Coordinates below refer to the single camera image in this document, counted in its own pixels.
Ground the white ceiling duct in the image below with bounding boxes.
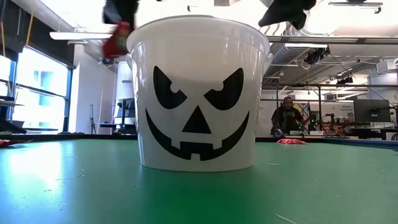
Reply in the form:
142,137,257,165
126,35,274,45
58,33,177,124
273,18,398,40

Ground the person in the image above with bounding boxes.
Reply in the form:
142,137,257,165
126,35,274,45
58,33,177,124
269,96,307,138

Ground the red Skittles candy packet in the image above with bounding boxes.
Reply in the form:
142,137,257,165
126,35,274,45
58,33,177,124
0,139,30,147
276,138,308,146
101,21,131,60

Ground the black computer monitor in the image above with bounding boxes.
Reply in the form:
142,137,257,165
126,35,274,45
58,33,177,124
353,98,392,123

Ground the white ceiling light bar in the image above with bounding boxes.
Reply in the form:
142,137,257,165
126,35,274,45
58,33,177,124
284,42,330,49
49,30,113,40

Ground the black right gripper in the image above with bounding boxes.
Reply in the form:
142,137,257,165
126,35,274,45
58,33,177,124
257,0,317,30

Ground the black tripod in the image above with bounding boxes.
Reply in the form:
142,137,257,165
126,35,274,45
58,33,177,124
89,104,97,133

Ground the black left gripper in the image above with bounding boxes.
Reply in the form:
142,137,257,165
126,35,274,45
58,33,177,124
102,0,140,32

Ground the yellow hanging strap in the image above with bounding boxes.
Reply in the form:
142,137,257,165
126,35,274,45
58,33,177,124
25,0,37,47

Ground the black gantry frame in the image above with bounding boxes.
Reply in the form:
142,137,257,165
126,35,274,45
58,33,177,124
259,82,398,134

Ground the black ceiling camera rig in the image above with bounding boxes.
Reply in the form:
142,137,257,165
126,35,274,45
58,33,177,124
303,46,331,66

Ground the large window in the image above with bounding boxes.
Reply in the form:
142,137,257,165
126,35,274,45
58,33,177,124
0,46,74,133

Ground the green table mat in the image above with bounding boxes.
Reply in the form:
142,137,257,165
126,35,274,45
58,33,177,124
0,138,398,224

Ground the colourful patchwork quilt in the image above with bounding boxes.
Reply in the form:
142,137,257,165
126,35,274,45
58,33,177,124
294,102,311,131

